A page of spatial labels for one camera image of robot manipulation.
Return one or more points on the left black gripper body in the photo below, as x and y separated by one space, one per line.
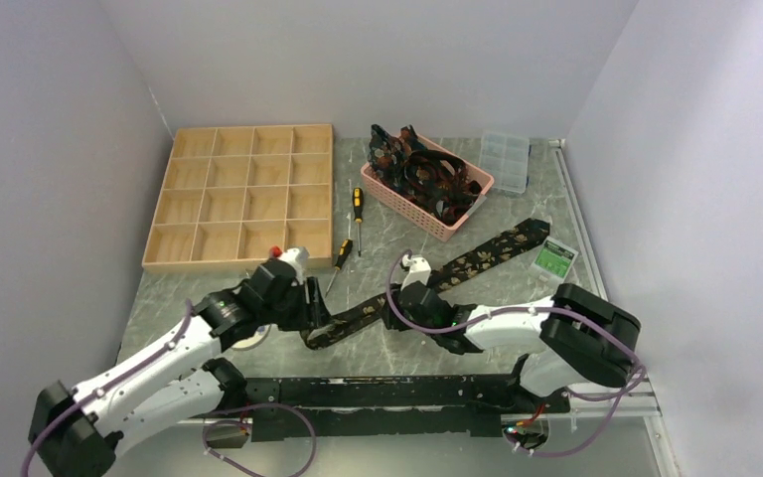
293 313

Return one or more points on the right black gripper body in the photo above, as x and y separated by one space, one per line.
397 305

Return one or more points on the black gold patterned tie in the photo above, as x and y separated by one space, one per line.
508 244

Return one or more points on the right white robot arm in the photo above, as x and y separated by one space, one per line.
569 338

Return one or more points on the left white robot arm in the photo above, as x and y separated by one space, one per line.
80 430

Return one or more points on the white tape roll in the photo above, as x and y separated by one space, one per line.
256 339

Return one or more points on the pile of patterned ties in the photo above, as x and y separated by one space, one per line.
436 182

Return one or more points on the lower black yellow screwdriver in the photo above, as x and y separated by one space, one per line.
344 251

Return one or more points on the black yellow screwdriver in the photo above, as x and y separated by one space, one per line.
358 208
344 251

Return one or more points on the pink plastic basket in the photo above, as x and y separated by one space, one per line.
422 219

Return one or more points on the upper black yellow screwdriver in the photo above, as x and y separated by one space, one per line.
358 208

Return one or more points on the wooden compartment tray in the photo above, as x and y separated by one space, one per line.
231 195

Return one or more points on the green screw bit box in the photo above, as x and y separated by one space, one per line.
553 261

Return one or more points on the clear plastic organizer box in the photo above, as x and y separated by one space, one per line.
506 158

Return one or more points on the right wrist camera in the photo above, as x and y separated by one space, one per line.
417 270

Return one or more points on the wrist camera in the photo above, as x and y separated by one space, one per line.
297 257
417 270

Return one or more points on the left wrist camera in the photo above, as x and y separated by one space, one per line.
297 257

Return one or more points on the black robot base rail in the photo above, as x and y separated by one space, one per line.
479 405

